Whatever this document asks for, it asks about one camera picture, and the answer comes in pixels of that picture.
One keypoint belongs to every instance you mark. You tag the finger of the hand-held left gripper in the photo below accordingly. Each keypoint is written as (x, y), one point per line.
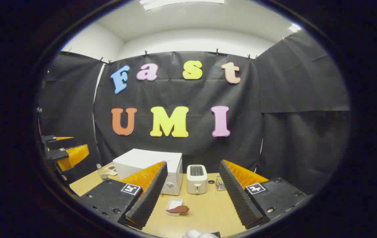
(72, 157)
(51, 138)

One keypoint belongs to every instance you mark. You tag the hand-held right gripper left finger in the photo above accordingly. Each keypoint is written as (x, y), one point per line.
(148, 198)

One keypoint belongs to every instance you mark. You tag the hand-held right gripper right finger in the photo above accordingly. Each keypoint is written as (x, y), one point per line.
(238, 198)

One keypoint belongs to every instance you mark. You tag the brown food piece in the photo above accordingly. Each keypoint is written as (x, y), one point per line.
(178, 209)

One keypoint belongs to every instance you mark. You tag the white microwave oven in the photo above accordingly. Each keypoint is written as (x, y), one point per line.
(142, 158)

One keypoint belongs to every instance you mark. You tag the white rectangular dish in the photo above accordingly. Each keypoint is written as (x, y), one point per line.
(174, 202)

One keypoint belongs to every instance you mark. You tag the clear glass bottle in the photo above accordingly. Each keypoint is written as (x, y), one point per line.
(102, 173)

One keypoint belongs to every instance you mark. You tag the divided dish of beans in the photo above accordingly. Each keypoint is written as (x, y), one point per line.
(110, 170)

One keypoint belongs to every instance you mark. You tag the small black block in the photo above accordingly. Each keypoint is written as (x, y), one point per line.
(216, 234)

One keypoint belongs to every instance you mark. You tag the white toaster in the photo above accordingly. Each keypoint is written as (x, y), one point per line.
(196, 181)

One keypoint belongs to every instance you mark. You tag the black backdrop cloth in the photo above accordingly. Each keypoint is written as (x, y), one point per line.
(191, 94)

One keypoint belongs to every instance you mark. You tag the ceiling light panel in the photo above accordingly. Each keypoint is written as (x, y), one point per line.
(294, 28)
(175, 3)

